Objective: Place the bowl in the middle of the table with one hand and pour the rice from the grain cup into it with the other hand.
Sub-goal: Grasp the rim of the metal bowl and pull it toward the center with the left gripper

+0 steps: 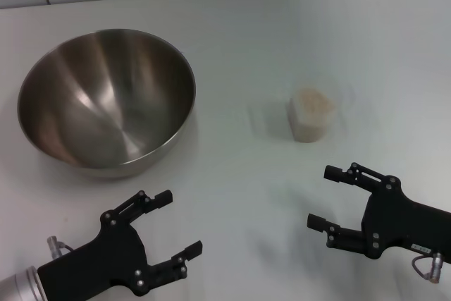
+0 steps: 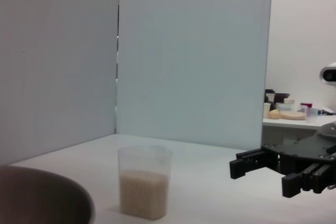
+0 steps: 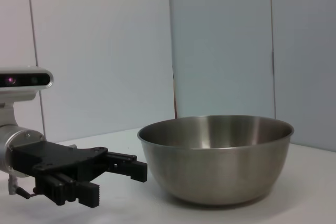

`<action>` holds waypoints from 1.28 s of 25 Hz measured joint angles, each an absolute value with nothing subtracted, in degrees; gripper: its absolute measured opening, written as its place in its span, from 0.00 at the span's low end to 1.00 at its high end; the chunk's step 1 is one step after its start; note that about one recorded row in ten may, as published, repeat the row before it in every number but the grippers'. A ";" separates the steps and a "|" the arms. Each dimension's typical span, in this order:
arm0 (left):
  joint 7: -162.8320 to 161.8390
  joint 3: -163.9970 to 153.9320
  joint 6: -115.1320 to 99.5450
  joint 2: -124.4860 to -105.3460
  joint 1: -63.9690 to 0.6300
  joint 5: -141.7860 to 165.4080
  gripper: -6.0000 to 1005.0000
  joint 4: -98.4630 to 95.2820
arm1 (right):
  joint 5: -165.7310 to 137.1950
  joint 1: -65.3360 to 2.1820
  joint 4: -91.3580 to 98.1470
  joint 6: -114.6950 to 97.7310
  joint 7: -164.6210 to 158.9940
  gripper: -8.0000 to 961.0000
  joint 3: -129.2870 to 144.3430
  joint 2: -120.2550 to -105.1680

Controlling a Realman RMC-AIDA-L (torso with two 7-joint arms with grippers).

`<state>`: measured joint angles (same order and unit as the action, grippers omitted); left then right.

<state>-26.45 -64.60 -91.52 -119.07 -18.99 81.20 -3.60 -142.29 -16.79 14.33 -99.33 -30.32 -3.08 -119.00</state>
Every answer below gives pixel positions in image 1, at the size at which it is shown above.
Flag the left gripper cable connector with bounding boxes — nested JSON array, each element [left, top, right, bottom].
[[47, 235, 75, 259]]

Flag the clear plastic measuring cup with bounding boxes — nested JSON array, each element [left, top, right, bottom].
[[288, 80, 355, 145]]

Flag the stainless steel mixing bowl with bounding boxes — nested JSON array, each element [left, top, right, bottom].
[[16, 28, 197, 179]]

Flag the gripper cable connector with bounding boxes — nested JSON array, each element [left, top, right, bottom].
[[411, 251, 445, 284], [47, 235, 75, 259]]

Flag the white rice grains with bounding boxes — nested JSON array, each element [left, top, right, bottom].
[[290, 87, 335, 144]]

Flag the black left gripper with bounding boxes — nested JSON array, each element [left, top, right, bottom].
[[37, 190, 204, 301]]

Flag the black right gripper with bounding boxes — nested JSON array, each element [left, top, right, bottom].
[[306, 161, 451, 259]]

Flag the right gripper cable connector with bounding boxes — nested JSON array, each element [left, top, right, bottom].
[[411, 251, 445, 284]]

